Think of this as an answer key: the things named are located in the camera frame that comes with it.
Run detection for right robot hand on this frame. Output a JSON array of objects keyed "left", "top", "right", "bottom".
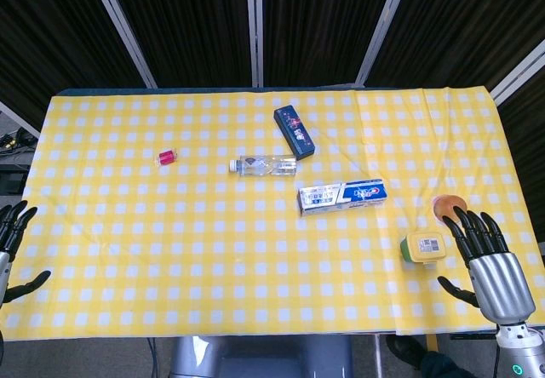
[{"left": 438, "top": 206, "right": 536, "bottom": 324}]

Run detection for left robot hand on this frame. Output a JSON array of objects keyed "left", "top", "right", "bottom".
[{"left": 0, "top": 200, "right": 52, "bottom": 306}]

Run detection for blue white toothpaste box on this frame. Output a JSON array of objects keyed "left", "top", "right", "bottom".
[{"left": 296, "top": 178, "right": 389, "bottom": 217}]

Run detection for dark blue printed box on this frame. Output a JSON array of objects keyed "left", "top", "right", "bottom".
[{"left": 272, "top": 104, "right": 317, "bottom": 161}]

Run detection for yellow green lidded container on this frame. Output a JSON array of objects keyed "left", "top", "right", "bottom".
[{"left": 399, "top": 231, "right": 448, "bottom": 269}]

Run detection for round orange peach item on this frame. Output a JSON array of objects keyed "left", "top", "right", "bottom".
[{"left": 432, "top": 193, "right": 468, "bottom": 225}]

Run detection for black shoe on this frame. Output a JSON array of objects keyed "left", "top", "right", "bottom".
[{"left": 386, "top": 335, "right": 427, "bottom": 371}]

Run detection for yellow white checked tablecloth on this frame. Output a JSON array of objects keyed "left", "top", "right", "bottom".
[{"left": 0, "top": 83, "right": 545, "bottom": 343}]

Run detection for small red wrapped item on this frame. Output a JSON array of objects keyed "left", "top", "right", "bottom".
[{"left": 153, "top": 149, "right": 178, "bottom": 168}]

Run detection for grey robot torso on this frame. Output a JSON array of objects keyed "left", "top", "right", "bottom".
[{"left": 168, "top": 334, "right": 354, "bottom": 378}]

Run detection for clear plastic water bottle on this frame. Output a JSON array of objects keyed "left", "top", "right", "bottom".
[{"left": 228, "top": 154, "right": 298, "bottom": 179}]

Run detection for black pleated partition panel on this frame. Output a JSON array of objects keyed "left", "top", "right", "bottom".
[
  {"left": 101, "top": 0, "right": 259, "bottom": 89},
  {"left": 260, "top": 0, "right": 401, "bottom": 88}
]

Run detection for black floor cables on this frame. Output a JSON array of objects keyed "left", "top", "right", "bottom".
[{"left": 0, "top": 127, "right": 38, "bottom": 156}]

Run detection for white partition post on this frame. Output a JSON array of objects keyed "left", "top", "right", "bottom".
[
  {"left": 490, "top": 39, "right": 545, "bottom": 106},
  {"left": 245, "top": 0, "right": 264, "bottom": 88},
  {"left": 86, "top": 0, "right": 158, "bottom": 89},
  {"left": 0, "top": 100, "right": 43, "bottom": 137},
  {"left": 354, "top": 0, "right": 413, "bottom": 86}
]

